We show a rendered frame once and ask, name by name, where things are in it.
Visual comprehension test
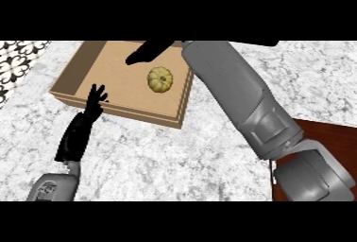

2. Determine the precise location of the brown cardboard box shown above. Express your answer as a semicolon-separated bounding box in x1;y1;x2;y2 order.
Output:
49;40;195;130

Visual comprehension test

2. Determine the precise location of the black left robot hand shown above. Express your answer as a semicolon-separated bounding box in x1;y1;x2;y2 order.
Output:
54;83;111;164

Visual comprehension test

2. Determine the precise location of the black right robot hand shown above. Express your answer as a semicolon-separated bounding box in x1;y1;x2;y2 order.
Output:
124;40;176;66

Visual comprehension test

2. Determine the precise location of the yellow squash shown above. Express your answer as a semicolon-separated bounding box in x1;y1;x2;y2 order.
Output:
147;65;175;95

